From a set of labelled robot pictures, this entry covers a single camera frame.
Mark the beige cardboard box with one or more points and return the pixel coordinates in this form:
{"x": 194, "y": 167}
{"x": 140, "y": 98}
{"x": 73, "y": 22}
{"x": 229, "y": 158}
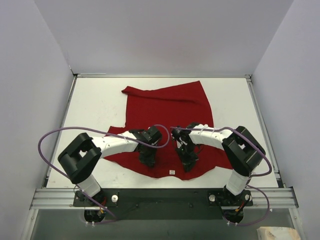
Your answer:
{"x": 277, "y": 233}

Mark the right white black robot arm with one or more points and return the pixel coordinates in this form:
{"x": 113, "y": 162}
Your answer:
{"x": 242, "y": 151}

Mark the red t-shirt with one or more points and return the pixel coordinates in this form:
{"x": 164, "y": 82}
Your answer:
{"x": 178, "y": 105}

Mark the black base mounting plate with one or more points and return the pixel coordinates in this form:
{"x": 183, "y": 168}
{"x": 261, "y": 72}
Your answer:
{"x": 162, "y": 204}

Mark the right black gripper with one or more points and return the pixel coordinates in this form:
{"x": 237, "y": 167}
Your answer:
{"x": 186, "y": 157}

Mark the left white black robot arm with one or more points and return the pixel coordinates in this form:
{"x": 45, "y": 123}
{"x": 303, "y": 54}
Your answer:
{"x": 81, "y": 156}

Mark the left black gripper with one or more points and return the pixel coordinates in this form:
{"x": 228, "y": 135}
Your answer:
{"x": 146, "y": 155}

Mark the aluminium frame rail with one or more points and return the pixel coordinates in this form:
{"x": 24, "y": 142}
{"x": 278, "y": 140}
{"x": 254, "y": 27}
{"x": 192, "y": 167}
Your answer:
{"x": 63, "y": 198}

